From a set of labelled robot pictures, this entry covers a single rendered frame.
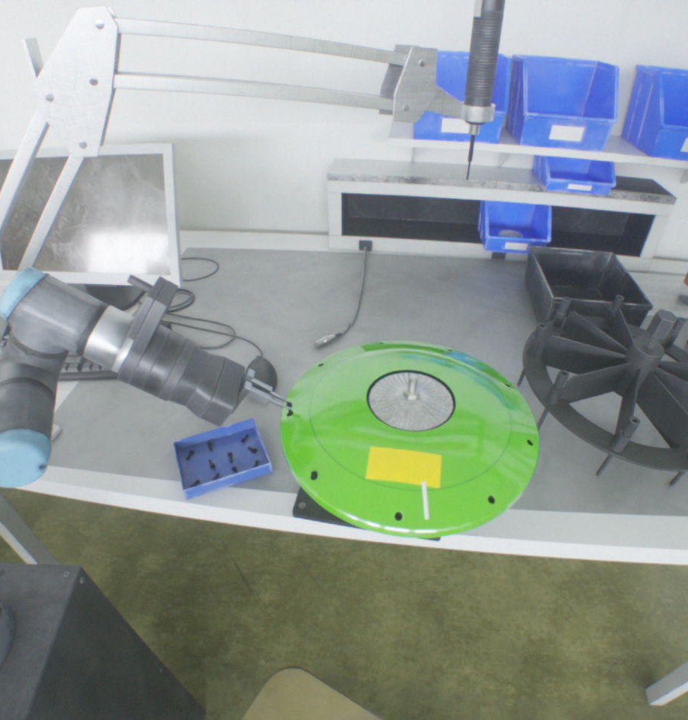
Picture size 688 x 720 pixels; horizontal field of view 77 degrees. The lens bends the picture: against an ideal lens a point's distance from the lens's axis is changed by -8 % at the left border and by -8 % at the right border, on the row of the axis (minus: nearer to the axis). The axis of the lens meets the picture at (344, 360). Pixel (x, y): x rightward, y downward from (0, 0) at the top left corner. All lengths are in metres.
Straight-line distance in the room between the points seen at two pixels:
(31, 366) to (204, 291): 0.65
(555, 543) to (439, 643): 0.93
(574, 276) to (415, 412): 0.77
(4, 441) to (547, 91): 1.27
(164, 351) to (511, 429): 0.40
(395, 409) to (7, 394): 0.40
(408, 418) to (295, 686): 0.52
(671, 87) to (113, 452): 1.44
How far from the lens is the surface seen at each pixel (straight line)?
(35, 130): 0.62
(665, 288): 1.38
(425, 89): 0.66
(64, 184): 0.63
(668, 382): 0.85
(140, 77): 0.59
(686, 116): 1.47
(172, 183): 1.06
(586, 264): 1.23
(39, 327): 0.54
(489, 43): 0.70
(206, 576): 1.69
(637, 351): 0.81
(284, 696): 0.88
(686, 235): 1.61
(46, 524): 2.03
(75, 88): 0.59
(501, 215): 1.39
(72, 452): 0.84
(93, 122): 0.60
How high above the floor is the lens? 1.47
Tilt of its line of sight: 39 degrees down
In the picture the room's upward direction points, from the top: straight up
